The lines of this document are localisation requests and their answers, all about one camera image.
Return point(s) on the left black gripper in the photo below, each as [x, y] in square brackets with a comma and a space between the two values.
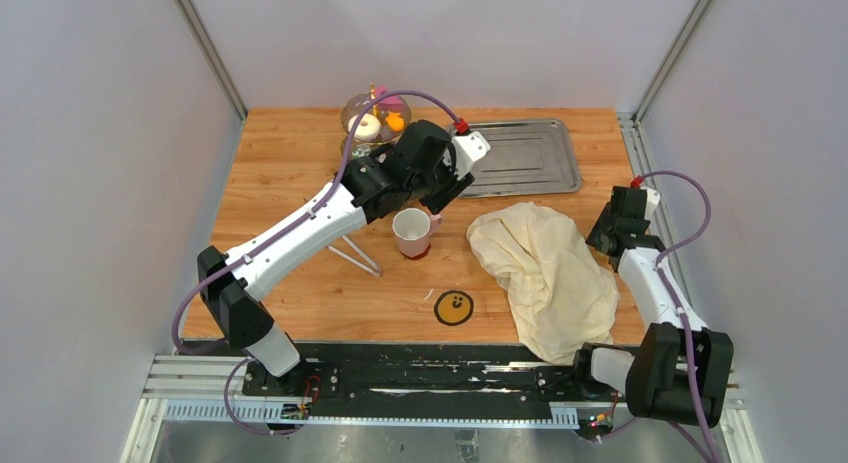
[453, 188]

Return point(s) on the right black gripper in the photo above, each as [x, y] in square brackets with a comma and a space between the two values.
[597, 236]

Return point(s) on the pink mug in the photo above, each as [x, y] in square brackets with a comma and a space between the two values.
[413, 229]

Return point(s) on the metal baking tray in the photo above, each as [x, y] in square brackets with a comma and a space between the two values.
[527, 157]

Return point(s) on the orange pastry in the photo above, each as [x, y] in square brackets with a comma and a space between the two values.
[395, 122]

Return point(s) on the three-tier glass cake stand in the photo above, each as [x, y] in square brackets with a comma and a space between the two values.
[383, 123]

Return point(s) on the white ring donut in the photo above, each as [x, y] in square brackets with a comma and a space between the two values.
[364, 129]

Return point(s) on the metal tongs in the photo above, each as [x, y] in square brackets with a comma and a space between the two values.
[362, 260]

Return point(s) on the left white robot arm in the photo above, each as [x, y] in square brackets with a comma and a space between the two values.
[235, 282]

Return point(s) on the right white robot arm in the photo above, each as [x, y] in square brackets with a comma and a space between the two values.
[680, 371]

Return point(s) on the red round coaster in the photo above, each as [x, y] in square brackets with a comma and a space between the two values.
[419, 256]

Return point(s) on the cream cloth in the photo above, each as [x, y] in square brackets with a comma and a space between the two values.
[560, 298]

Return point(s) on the yellow smiley coaster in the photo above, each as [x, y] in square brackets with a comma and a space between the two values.
[453, 308]

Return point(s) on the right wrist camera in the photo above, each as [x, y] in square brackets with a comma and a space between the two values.
[653, 199]

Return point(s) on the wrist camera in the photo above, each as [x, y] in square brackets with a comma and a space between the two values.
[470, 149]
[653, 199]

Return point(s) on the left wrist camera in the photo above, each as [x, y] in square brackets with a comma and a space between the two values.
[470, 149]

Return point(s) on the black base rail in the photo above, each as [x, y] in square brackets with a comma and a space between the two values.
[430, 382]

